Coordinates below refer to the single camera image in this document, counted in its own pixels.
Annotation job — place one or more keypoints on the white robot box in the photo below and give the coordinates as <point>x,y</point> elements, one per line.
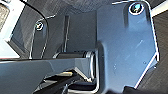
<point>10,36</point>

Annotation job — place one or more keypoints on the round base wheel cap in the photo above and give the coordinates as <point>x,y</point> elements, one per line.
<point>135,8</point>
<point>39,25</point>

